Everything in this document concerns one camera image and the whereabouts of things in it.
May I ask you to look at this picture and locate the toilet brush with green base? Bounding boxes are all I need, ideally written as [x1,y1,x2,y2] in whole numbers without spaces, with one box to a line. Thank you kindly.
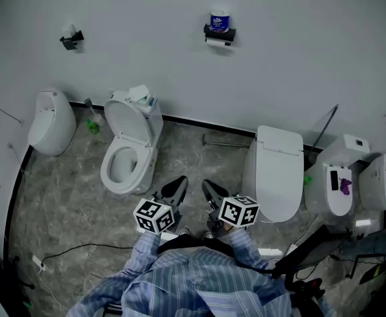
[83,97,106,135]

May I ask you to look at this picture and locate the tissue pack with blue edge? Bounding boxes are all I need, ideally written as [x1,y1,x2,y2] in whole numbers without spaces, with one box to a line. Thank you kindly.
[128,84,157,114]

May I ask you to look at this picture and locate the white power strip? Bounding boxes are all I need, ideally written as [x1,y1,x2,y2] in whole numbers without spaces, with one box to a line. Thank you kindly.
[30,254,48,274]

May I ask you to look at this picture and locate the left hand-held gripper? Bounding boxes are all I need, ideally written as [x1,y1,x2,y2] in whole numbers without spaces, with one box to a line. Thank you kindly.
[132,176,189,234]

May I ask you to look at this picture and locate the person's left forearm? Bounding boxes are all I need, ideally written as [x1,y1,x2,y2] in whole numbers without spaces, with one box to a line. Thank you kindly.
[123,231,163,277]

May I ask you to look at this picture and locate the white toilet with square tank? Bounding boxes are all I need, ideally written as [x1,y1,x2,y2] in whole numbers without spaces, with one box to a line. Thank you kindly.
[303,133,371,217]

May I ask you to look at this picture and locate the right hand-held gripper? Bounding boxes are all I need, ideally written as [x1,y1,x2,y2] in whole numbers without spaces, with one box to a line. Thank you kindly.
[202,179,260,237]

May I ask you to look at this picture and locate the white open-lid toilet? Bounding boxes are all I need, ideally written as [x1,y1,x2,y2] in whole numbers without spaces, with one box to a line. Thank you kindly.
[99,90,164,196]

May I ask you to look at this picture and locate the person's right forearm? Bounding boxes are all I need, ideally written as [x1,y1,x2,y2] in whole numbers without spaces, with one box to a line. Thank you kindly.
[224,225,273,270]

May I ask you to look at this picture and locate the thin black floor cable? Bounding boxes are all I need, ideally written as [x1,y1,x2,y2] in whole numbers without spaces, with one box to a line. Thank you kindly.
[40,242,134,267]

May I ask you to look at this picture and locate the blue toilet paper roll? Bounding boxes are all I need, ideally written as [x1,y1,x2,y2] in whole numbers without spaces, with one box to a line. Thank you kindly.
[210,10,231,33]

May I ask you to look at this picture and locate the black green-trimmed device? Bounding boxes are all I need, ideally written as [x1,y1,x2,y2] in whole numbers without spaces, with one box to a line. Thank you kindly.
[358,252,386,310]

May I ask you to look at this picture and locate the thin wall wire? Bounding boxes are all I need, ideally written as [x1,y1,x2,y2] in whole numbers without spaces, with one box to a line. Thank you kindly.
[0,95,25,125]

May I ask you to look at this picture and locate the glass panel with black frame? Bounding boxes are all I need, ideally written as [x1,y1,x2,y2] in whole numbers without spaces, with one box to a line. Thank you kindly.
[307,103,340,160]

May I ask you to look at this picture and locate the black base with red part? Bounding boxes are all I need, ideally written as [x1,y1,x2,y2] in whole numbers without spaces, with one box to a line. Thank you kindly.
[284,275,327,300]

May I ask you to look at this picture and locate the purple object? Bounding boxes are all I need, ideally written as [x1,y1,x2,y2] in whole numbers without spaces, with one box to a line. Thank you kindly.
[339,177,353,196]

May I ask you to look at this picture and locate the black white-striped garment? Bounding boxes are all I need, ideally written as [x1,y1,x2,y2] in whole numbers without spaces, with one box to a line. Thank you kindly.
[102,302,124,317]

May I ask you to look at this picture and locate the metal bar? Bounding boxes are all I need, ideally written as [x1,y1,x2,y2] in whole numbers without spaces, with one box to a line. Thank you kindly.
[202,133,252,149]

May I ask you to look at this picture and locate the small black wall holder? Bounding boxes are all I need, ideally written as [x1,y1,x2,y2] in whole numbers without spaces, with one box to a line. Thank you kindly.
[59,30,85,51]

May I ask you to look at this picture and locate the person's black trousers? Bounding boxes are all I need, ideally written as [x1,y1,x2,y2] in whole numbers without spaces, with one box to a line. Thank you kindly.
[156,232,243,260]

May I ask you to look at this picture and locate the white closed-lid toilet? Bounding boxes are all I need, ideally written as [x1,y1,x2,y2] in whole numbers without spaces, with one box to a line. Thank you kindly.
[241,125,305,223]

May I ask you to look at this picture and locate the black wall paper holder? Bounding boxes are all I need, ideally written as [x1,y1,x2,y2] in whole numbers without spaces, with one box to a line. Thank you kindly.
[203,24,237,47]

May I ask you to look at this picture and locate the person's blue striped shirt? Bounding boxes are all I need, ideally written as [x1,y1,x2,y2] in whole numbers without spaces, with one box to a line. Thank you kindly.
[66,246,329,317]

